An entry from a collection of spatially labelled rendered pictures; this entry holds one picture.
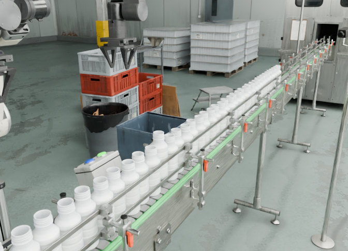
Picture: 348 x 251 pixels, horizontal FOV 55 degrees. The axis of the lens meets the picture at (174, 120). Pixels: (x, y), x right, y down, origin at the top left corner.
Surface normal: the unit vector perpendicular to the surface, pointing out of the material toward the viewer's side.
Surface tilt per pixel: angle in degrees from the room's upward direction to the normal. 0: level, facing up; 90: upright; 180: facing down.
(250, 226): 0
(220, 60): 90
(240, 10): 90
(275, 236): 0
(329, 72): 90
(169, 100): 102
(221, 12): 90
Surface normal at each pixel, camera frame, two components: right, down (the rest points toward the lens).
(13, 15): 0.88, 0.15
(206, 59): -0.45, 0.30
